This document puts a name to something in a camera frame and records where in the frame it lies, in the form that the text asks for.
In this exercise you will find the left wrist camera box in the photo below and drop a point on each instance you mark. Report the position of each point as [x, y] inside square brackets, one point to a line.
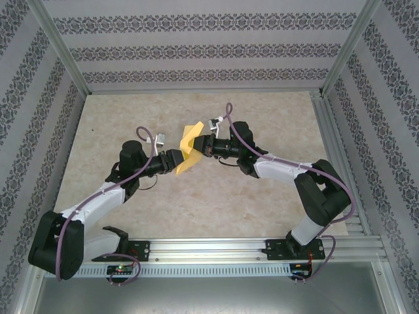
[159, 140]

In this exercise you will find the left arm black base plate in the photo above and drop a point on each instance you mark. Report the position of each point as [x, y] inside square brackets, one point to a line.
[144, 250]

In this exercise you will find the aluminium side rail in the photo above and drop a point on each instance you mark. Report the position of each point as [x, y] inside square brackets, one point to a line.
[327, 131]

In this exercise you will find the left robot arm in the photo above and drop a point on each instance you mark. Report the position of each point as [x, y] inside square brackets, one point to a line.
[49, 245]

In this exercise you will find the aluminium frame cross bar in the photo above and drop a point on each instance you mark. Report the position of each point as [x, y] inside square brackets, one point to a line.
[203, 91]

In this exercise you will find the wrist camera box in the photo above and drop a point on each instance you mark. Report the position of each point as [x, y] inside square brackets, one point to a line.
[159, 140]
[214, 123]

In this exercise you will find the yellow square paper sheet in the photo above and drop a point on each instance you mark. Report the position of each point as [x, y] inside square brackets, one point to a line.
[187, 145]

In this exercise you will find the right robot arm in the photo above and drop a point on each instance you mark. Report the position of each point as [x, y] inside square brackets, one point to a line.
[324, 196]

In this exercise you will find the aluminium frame post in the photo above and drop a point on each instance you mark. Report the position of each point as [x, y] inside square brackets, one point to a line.
[352, 49]
[59, 45]

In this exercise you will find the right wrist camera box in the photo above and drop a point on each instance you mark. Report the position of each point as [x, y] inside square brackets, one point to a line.
[214, 123]

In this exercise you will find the long aluminium mounting rail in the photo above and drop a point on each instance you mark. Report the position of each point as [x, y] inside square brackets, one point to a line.
[209, 248]

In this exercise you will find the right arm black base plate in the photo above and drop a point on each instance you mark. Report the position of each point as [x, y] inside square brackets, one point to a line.
[273, 248]

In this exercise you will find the aluminium frame side bar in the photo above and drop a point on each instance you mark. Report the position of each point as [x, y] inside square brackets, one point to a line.
[391, 294]
[31, 294]

